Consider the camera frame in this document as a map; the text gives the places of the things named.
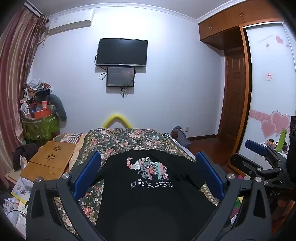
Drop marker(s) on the black elephant print t-shirt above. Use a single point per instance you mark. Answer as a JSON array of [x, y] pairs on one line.
[[138, 208]]

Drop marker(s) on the green bottle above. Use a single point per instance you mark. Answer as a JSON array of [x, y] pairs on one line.
[[281, 141]]

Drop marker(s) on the floral blanket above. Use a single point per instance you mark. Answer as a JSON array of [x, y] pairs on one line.
[[129, 139]]

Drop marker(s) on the black wall television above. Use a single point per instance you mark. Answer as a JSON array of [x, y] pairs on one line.
[[122, 52]]

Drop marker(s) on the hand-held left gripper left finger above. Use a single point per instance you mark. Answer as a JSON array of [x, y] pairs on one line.
[[89, 171]]

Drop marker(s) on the bamboo lap desk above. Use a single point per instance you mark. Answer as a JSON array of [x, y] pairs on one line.
[[48, 160]]

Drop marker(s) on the white checked bed sheet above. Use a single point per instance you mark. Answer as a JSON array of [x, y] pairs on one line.
[[185, 151]]

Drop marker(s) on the pile of household clutter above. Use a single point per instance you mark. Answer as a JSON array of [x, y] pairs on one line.
[[37, 92]]

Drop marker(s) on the white air conditioner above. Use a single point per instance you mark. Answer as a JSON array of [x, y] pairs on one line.
[[69, 22]]

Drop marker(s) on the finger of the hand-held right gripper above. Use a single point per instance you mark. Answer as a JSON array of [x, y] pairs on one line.
[[240, 161], [254, 146]]

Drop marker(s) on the scattered papers and boxes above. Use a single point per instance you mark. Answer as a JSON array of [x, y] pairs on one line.
[[18, 197]]

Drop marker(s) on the dark purple clothing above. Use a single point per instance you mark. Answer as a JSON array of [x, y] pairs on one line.
[[23, 155]]

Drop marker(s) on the wooden wardrobe with heart door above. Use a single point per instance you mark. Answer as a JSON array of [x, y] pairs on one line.
[[268, 92]]

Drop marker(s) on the curtain rail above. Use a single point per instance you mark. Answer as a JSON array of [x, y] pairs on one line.
[[34, 10]]

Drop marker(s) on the green storage bag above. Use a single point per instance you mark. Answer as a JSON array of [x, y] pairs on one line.
[[41, 127]]

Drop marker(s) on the small black wall monitor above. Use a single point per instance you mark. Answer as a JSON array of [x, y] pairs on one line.
[[120, 77]]

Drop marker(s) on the grey backpack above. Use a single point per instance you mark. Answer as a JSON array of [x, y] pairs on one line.
[[181, 136]]

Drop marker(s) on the yellow foam tube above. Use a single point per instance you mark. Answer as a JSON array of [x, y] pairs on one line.
[[116, 116]]

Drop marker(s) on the pink striped curtain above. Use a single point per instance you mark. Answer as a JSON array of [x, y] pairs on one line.
[[16, 69]]

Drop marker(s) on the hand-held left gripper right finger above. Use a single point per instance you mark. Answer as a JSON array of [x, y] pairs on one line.
[[210, 173]]

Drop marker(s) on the brown wooden door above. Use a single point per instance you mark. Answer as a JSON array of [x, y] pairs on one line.
[[233, 97]]

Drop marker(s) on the striped bed sheet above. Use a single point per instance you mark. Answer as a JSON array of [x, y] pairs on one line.
[[69, 138]]

